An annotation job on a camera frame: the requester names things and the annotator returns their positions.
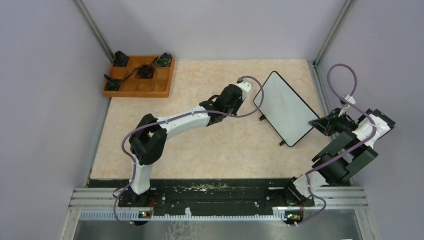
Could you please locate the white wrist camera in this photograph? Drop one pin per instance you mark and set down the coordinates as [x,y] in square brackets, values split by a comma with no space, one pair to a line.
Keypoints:
[347,100]
[245,86]

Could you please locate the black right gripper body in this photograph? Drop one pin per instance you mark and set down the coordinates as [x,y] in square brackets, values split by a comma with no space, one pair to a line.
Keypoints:
[337,124]

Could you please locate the dark object top-left compartment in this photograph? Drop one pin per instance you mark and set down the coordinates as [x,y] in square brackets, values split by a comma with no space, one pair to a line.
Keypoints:
[121,60]

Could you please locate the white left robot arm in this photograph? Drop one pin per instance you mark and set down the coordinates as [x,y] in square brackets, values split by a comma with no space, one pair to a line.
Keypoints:
[147,145]

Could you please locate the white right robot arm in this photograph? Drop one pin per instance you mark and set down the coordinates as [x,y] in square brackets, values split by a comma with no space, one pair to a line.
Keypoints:
[350,152]

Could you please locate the orange compartment tray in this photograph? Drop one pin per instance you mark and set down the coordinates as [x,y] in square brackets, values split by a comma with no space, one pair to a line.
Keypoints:
[133,87]

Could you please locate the dark object top-right compartment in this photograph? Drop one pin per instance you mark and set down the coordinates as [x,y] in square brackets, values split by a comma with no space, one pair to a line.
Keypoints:
[164,61]

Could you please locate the aluminium front rail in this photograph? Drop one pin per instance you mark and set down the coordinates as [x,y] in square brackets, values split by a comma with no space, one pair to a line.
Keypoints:
[98,204]

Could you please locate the corner aluminium post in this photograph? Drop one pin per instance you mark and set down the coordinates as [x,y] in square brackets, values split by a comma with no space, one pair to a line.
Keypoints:
[339,21]
[95,30]

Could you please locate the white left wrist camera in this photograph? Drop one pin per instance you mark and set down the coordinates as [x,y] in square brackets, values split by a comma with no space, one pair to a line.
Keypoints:
[245,86]

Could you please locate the dark object left compartment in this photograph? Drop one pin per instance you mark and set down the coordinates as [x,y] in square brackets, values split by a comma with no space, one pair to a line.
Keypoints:
[112,84]

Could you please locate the right corner aluminium post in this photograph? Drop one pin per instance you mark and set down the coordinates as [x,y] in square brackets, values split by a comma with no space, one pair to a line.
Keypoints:
[339,21]

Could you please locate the left corner aluminium post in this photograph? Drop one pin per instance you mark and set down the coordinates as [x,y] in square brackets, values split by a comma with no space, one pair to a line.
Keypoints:
[95,30]

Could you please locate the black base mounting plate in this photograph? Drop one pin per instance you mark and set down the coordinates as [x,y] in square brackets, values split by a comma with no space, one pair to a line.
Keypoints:
[165,192]

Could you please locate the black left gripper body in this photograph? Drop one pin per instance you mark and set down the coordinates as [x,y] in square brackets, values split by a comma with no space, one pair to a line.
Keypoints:
[233,109]

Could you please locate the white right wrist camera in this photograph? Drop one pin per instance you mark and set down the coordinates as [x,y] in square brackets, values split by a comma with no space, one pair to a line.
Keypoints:
[347,100]

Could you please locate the dark object centre compartment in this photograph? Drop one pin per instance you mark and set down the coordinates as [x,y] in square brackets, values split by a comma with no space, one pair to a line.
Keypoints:
[146,71]

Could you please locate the black framed whiteboard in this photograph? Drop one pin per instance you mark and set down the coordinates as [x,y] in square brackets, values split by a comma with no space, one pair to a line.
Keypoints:
[285,110]

